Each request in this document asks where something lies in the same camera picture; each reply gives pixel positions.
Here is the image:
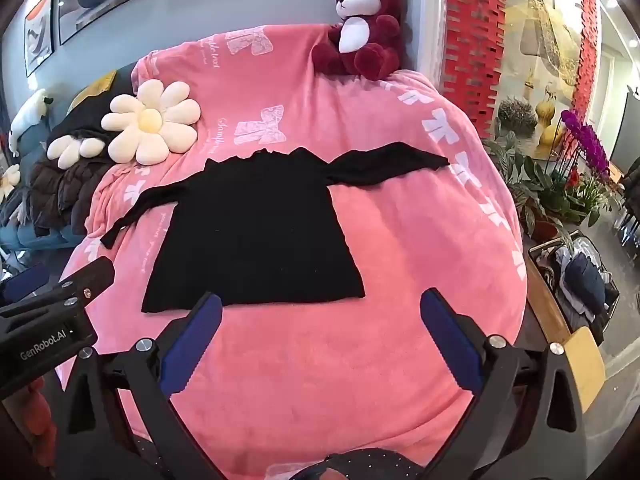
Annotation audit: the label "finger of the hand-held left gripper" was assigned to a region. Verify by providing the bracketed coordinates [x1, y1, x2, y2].
[0, 264, 52, 306]
[50, 256, 117, 308]

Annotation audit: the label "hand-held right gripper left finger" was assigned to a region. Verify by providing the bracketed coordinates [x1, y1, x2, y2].
[62, 292, 223, 480]

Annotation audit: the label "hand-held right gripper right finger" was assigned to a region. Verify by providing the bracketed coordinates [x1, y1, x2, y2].
[420, 287, 588, 480]

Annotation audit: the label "black sweater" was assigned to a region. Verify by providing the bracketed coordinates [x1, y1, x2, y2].
[100, 142, 451, 315]

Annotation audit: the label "person's left forearm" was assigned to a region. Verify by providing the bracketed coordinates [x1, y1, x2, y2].
[0, 377, 57, 463]

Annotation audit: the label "basket with clothes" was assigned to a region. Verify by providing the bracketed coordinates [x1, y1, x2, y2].
[527, 232, 621, 347]

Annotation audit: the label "dark brown puffer jacket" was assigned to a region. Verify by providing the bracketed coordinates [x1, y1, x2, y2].
[0, 130, 118, 236]

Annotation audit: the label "small cream flower pillow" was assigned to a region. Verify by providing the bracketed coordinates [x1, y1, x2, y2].
[46, 134, 107, 170]
[0, 164, 22, 202]

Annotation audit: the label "pink printed blanket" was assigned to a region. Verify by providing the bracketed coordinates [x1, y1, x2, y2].
[52, 24, 531, 478]

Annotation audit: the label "large cream flower pillow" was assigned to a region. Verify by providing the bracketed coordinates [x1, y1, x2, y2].
[101, 79, 202, 166]

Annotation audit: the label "person's dark dotted pants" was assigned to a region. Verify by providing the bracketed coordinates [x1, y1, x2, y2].
[267, 449, 438, 480]

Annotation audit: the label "white plush toy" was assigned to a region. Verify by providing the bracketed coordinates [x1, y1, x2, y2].
[7, 89, 53, 157]

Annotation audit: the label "green potted plant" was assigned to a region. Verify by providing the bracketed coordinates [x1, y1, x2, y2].
[484, 132, 571, 242]

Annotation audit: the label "yellow cushion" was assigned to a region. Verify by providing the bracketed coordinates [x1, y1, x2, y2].
[67, 70, 118, 113]

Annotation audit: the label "purple orchid plant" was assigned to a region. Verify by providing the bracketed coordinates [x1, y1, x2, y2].
[542, 109, 617, 226]

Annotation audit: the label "red and white plush bear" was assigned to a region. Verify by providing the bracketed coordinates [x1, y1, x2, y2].
[311, 0, 407, 82]

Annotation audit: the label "narrow framed wall picture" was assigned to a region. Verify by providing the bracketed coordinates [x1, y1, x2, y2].
[23, 0, 56, 78]

